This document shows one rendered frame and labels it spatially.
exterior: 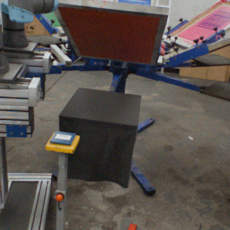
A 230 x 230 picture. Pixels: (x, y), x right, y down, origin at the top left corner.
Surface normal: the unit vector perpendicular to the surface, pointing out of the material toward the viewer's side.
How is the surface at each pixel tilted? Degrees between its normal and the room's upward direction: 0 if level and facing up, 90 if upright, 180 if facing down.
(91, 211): 0
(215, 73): 72
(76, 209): 0
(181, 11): 90
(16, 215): 0
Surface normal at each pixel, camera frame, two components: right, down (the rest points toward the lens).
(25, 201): 0.09, -0.90
